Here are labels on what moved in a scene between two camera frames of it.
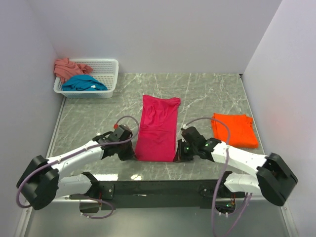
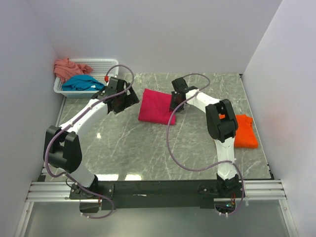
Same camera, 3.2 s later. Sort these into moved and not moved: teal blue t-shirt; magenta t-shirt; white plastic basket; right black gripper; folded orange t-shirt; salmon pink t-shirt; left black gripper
Moved: magenta t-shirt; left black gripper; right black gripper
Not moved: salmon pink t-shirt; white plastic basket; folded orange t-shirt; teal blue t-shirt
